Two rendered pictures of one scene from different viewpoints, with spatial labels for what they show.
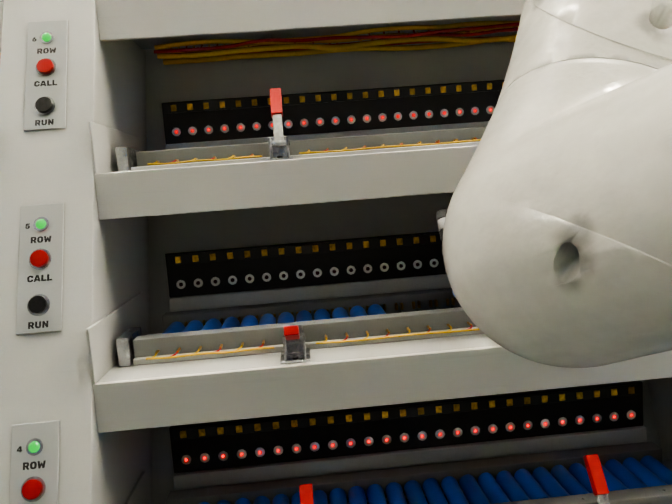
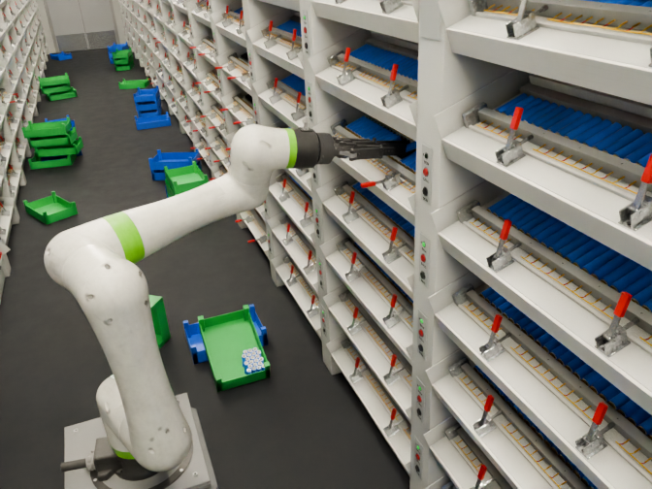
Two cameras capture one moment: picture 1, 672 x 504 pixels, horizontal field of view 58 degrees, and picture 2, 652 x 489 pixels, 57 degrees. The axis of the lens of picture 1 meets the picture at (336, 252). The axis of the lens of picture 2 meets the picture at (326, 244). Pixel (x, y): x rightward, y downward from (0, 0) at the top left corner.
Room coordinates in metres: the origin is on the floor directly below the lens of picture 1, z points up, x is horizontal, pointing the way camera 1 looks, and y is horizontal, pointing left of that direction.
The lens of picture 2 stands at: (0.05, -1.47, 1.46)
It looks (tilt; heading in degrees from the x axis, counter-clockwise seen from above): 27 degrees down; 74
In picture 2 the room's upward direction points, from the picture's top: 3 degrees counter-clockwise
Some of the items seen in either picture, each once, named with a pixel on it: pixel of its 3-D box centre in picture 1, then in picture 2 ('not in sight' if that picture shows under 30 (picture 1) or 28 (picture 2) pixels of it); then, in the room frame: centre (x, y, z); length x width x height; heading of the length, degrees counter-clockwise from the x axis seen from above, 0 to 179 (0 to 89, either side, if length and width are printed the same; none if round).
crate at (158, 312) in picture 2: not in sight; (130, 317); (-0.15, 0.76, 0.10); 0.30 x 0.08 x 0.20; 143
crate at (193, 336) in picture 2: not in sight; (225, 333); (0.21, 0.59, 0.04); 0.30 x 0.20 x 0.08; 3
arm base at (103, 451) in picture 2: not in sight; (117, 452); (-0.16, -0.25, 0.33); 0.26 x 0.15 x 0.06; 174
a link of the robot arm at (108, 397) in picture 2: not in sight; (132, 414); (-0.10, -0.27, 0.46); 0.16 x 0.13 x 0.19; 115
